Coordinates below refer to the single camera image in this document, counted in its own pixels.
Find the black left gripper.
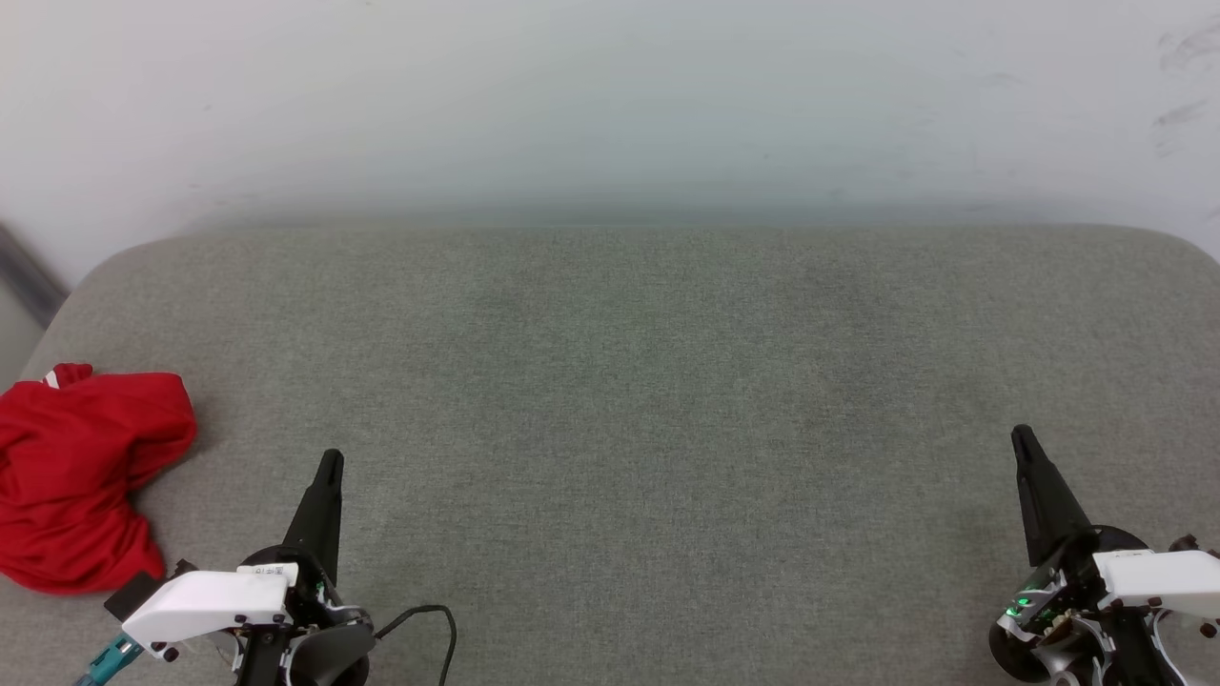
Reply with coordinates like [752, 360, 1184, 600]
[234, 449, 375, 686]

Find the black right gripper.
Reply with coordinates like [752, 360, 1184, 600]
[988, 424, 1159, 686]

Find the red jersey with white sleeves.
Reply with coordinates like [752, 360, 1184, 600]
[0, 363, 198, 595]

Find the thin black cable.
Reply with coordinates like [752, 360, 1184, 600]
[374, 604, 458, 686]

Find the teal cable connector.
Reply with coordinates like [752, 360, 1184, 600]
[74, 634, 144, 686]

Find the grey wall trim strip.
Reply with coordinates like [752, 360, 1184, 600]
[0, 224, 71, 330]

